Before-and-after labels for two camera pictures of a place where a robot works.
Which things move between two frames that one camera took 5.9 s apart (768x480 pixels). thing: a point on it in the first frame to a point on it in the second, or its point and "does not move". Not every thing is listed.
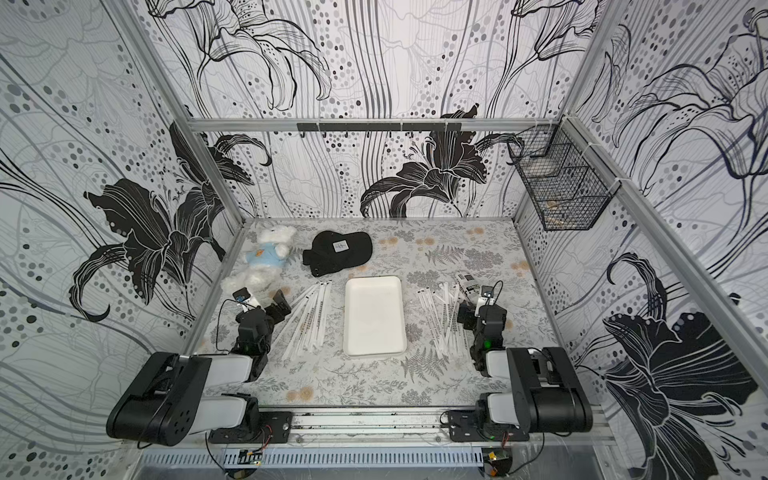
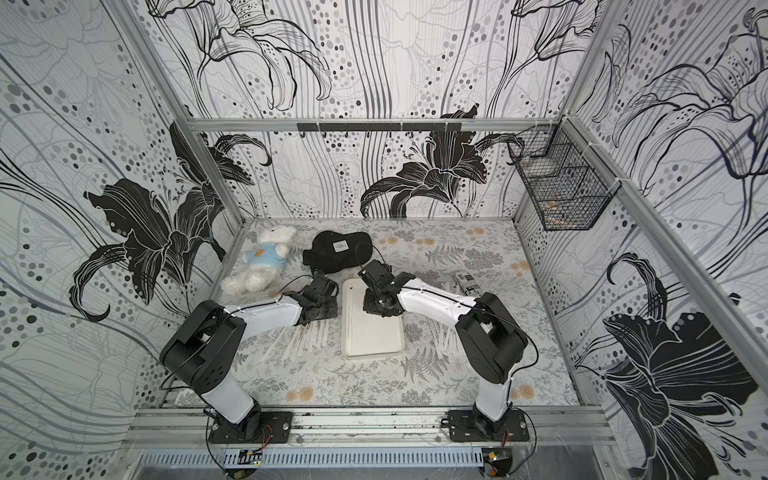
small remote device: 467,282 does not move
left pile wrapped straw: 308,333 does not move
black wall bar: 379,126 does not move
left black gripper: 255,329 to 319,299
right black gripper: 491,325 to 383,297
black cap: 333,251 does not move
